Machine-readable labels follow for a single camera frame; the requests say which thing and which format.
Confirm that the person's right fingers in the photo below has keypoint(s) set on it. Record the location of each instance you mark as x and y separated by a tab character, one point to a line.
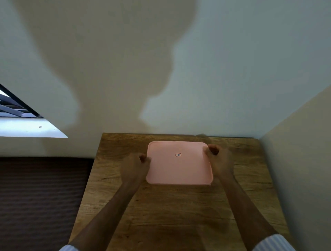
212	150

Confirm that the person's left forearm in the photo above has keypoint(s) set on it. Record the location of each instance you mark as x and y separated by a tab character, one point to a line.
100	219

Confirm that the window with metal bars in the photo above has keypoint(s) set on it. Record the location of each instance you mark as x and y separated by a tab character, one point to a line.
18	116

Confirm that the pink plastic tray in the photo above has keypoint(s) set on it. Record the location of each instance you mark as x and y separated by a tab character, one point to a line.
178	165

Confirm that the dark brown ribbed mattress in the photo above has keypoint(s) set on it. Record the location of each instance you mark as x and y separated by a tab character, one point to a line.
41	204

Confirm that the person's right forearm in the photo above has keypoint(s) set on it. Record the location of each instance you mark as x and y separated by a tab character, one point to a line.
248	214

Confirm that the person's left fingers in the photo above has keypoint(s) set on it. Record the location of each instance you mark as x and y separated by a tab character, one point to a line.
144	158

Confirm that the person's right hand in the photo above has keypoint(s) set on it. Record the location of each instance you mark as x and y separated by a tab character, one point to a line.
221	161

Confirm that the person's left hand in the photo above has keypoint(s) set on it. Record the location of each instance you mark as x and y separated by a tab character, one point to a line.
133	169

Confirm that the wooden table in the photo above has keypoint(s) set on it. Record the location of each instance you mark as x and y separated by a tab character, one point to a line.
181	206

